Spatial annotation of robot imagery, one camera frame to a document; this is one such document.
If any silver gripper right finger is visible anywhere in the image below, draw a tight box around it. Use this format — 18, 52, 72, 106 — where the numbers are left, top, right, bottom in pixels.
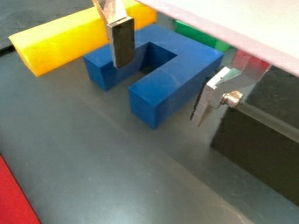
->
190, 50, 270, 125

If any black angle fixture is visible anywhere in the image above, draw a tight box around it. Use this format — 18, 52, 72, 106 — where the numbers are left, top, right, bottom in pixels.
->
210, 66, 299, 206

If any red slotted base block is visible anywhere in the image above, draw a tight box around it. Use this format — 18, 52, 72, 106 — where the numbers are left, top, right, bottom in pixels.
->
0, 155, 41, 224

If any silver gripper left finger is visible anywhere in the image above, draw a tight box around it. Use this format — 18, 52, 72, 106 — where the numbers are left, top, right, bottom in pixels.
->
92, 0, 136, 68

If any yellow long bar block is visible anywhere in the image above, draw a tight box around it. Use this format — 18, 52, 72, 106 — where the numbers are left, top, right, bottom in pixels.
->
9, 0, 156, 76

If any blue U-shaped block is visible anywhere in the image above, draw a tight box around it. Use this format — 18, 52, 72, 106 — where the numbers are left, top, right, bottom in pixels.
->
84, 24, 222, 129

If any green zigzag block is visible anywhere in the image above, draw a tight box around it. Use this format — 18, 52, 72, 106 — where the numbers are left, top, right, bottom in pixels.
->
173, 20, 229, 52

